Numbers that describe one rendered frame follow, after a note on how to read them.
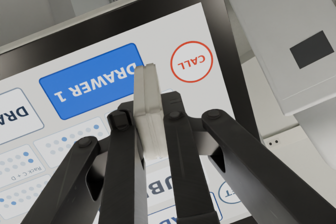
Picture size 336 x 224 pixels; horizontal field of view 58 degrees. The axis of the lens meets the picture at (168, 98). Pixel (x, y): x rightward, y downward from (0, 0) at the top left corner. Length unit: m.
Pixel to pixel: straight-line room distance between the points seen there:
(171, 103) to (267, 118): 3.64
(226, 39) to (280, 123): 3.48
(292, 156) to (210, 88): 3.49
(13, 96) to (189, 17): 0.17
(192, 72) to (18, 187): 0.22
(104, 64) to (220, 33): 0.11
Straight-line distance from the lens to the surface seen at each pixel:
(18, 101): 0.31
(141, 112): 0.15
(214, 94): 0.30
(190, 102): 0.30
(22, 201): 0.37
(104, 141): 0.15
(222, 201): 0.39
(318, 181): 3.75
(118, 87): 0.29
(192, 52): 0.28
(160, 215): 0.38
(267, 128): 3.82
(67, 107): 0.30
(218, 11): 0.28
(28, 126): 0.32
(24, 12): 0.45
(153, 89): 0.17
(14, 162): 0.34
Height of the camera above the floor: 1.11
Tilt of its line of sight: 14 degrees down
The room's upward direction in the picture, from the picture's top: 159 degrees clockwise
